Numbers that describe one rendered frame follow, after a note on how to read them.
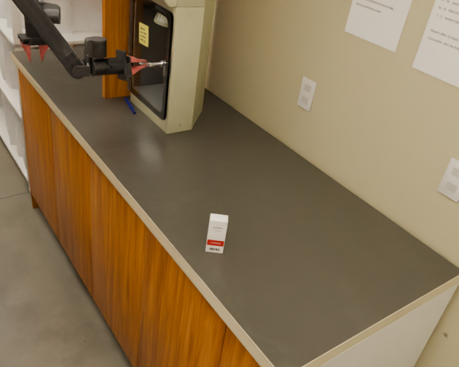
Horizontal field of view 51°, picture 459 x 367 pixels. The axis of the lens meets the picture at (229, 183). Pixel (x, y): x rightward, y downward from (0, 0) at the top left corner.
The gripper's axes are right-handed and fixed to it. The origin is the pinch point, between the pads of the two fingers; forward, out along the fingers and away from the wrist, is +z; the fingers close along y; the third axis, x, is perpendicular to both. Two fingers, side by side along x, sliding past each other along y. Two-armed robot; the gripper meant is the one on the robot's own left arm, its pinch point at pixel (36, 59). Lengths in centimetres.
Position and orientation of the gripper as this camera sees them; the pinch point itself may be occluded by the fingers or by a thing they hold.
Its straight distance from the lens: 207.2
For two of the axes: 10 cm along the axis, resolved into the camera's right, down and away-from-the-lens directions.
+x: -5.8, -5.1, 6.4
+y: 8.1, -2.2, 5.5
